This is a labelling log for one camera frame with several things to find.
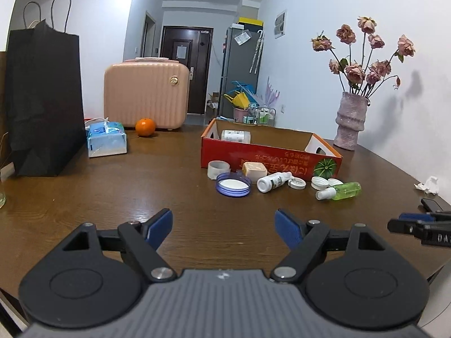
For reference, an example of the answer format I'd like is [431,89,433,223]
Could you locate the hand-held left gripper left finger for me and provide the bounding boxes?
[63,208,177,283]

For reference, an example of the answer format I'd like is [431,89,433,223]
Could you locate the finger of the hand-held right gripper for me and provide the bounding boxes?
[388,219,425,236]
[398,212,432,223]

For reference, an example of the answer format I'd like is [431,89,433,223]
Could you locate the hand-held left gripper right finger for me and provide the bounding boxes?
[269,209,388,284]

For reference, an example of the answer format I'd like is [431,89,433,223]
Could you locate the red cardboard box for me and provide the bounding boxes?
[201,118,343,180]

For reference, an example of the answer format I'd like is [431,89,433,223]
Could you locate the white plastic container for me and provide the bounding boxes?
[221,130,252,144]

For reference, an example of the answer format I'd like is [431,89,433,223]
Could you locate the black flat device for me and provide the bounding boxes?
[421,199,451,213]

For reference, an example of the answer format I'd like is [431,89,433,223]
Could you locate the crumpled white tissue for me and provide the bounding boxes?
[413,175,440,195]

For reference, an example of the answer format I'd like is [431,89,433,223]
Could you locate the white bottle with dark label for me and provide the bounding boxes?
[257,171,293,194]

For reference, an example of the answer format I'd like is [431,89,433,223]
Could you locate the beige square box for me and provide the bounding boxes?
[242,161,269,180]

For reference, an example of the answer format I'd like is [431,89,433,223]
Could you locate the green spray bottle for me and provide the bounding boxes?
[316,182,362,201]

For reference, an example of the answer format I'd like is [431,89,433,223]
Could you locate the purple rimmed jar lid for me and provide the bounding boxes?
[216,171,252,197]

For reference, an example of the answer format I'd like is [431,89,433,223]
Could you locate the white tape roll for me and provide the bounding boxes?
[207,161,232,181]

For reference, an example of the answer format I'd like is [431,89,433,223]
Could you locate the orange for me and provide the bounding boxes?
[135,118,156,138]

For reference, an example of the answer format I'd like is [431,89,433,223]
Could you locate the blue tissue pack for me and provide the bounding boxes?
[86,120,128,158]

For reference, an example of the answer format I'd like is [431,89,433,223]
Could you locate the pink ceramic vase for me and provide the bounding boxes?
[333,92,370,151]

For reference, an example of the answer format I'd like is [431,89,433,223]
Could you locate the clear jars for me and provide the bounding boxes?
[248,102,276,126]

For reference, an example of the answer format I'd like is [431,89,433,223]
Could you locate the pink ribbed suitcase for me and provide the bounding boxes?
[103,57,191,132]

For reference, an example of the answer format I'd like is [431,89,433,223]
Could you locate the small cardboard box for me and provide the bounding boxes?
[207,92,222,114]

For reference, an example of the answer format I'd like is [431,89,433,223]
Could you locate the yellow watering can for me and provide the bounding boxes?
[224,91,251,110]

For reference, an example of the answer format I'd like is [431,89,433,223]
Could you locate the blue plastic rack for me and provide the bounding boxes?
[231,81,257,96]

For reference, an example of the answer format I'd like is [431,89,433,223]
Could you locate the dark brown entrance door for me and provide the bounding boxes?
[160,25,214,115]

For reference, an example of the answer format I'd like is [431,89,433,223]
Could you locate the dried pink roses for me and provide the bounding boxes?
[311,16,415,98]

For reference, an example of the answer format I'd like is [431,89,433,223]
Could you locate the grey refrigerator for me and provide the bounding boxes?
[219,24,264,120]

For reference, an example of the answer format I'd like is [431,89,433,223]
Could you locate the black paper bag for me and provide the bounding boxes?
[4,0,87,177]

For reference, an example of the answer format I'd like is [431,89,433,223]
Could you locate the folded white umbrella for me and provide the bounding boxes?
[249,30,265,74]

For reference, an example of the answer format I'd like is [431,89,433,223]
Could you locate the grey side door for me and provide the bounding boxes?
[142,10,156,59]

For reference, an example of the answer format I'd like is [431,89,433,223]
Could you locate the brown paper bag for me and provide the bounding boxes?
[0,51,9,180]

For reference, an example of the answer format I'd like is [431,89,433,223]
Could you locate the wall picture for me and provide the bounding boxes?
[273,10,287,39]

